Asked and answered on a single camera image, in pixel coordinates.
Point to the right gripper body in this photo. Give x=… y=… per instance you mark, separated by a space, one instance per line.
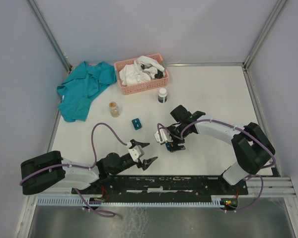
x=178 y=130

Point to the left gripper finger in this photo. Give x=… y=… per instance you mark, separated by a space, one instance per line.
x=135 y=143
x=144 y=165

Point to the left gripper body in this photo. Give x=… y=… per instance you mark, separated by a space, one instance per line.
x=126 y=163

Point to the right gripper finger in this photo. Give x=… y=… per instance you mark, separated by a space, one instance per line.
x=176 y=147
x=171 y=129

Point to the clear vitamin pill bottle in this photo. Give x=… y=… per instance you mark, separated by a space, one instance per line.
x=114 y=110

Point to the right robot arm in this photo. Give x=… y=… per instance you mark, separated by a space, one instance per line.
x=252 y=148

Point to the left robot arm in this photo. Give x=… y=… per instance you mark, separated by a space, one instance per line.
x=51 y=170

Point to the white cap pill bottle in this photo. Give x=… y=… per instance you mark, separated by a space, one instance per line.
x=162 y=95

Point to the black item in basket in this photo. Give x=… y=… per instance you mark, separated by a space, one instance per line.
x=158 y=75

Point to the white cloth in basket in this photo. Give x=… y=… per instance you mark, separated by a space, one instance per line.
x=139 y=71

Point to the teal shirt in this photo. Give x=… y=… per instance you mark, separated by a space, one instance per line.
x=81 y=87

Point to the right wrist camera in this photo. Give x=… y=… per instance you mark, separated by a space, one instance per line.
x=162 y=136

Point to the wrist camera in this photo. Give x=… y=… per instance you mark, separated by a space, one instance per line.
x=136 y=152
x=162 y=136

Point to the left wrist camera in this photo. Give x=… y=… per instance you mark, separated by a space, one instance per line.
x=136 y=152

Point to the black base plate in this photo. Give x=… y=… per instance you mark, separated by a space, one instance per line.
x=165 y=188

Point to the white cable duct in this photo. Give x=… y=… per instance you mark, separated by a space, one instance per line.
x=93 y=202

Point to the aluminium frame post left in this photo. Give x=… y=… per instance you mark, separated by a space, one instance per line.
x=48 y=33

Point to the aluminium frame post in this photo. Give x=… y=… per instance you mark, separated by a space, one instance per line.
x=48 y=33
x=268 y=27

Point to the aluminium frame post right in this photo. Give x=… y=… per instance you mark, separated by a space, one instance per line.
x=268 y=27

